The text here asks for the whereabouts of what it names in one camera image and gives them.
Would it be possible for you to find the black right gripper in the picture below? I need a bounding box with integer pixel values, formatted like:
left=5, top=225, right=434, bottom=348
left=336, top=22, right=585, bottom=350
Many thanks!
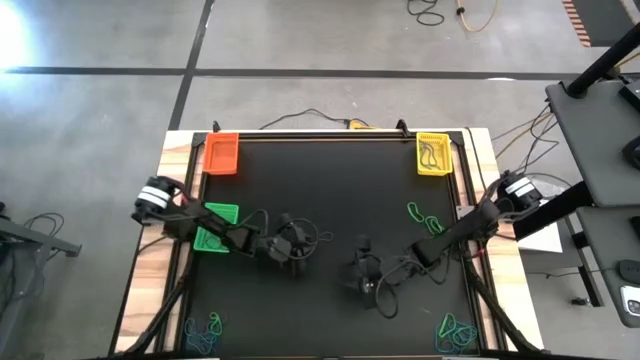
left=349, top=234, right=409, bottom=310

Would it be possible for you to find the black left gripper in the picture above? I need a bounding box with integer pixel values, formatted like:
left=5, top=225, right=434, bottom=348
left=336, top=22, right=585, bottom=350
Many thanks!
left=257, top=214, right=316, bottom=279

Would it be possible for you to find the blue rubber band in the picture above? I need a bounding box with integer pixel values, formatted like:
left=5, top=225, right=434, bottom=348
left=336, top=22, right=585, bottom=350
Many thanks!
left=197, top=319, right=222, bottom=351
left=433, top=329, right=464, bottom=353
left=184, top=315, right=214, bottom=355

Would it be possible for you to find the green plastic basket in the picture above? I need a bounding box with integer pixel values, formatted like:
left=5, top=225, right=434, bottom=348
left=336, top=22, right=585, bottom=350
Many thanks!
left=192, top=201, right=241, bottom=254

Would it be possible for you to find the yellow plastic basket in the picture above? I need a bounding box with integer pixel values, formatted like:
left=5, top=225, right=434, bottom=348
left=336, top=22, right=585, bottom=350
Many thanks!
left=415, top=131, right=454, bottom=177

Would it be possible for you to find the orange plastic basket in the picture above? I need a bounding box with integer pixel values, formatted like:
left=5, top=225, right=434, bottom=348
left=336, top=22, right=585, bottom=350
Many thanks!
left=201, top=131, right=240, bottom=177

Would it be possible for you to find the white paper sheet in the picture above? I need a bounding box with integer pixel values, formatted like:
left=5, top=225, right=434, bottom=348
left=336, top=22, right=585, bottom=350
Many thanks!
left=514, top=214, right=565, bottom=254

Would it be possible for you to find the clear plastic bag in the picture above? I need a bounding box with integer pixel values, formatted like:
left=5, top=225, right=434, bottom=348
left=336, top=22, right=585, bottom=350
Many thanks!
left=534, top=177, right=567, bottom=202

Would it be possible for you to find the black desk crossbar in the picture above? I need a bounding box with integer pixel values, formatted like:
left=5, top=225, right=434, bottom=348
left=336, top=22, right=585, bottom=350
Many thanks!
left=511, top=180, right=594, bottom=242

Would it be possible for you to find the black desk leg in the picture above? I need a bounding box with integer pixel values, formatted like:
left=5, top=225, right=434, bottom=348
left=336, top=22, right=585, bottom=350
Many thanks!
left=569, top=230, right=606, bottom=309

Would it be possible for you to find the grey desk top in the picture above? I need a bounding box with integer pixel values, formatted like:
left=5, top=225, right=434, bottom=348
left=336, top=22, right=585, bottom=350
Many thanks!
left=544, top=74, right=640, bottom=209
left=576, top=203, right=640, bottom=330

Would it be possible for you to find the black computer mouse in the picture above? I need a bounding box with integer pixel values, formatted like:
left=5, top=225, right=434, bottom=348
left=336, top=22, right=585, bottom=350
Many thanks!
left=617, top=258, right=640, bottom=285
left=622, top=135, right=640, bottom=170

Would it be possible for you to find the smartphone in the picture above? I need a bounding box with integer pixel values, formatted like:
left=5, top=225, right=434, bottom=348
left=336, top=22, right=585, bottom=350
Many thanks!
left=620, top=284, right=640, bottom=317

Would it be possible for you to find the grey metal stand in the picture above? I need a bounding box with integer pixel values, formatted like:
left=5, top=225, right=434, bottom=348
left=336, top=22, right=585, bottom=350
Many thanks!
left=0, top=214, right=82, bottom=360

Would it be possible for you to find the black pole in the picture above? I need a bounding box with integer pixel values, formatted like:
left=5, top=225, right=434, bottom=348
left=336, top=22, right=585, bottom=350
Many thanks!
left=566, top=22, right=640, bottom=99

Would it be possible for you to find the black desk device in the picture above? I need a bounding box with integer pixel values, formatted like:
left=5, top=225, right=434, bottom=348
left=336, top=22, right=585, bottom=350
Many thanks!
left=618, top=79, right=640, bottom=114

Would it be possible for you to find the black floor mat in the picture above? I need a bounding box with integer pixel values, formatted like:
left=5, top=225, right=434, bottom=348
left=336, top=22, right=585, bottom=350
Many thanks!
left=572, top=0, right=637, bottom=48

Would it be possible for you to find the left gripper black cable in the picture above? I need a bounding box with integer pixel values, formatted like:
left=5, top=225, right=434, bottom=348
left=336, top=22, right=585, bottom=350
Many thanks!
left=239, top=208, right=322, bottom=262

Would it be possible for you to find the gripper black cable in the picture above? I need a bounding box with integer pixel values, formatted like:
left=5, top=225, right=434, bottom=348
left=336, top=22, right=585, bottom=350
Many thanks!
left=374, top=254, right=451, bottom=320
left=239, top=208, right=322, bottom=262

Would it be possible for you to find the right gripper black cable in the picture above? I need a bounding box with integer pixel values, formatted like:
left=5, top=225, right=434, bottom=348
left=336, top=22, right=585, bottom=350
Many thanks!
left=374, top=254, right=451, bottom=320

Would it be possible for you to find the black table frame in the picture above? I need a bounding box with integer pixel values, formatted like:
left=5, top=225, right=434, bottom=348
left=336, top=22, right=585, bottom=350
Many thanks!
left=107, top=128, right=549, bottom=360

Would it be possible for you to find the yellow floor cable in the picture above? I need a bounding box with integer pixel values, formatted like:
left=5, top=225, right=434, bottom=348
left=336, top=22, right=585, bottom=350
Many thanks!
left=492, top=110, right=556, bottom=156
left=455, top=0, right=500, bottom=34

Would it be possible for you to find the coiled black floor cable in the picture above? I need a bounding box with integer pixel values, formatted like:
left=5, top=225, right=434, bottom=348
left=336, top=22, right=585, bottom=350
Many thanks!
left=406, top=0, right=446, bottom=28

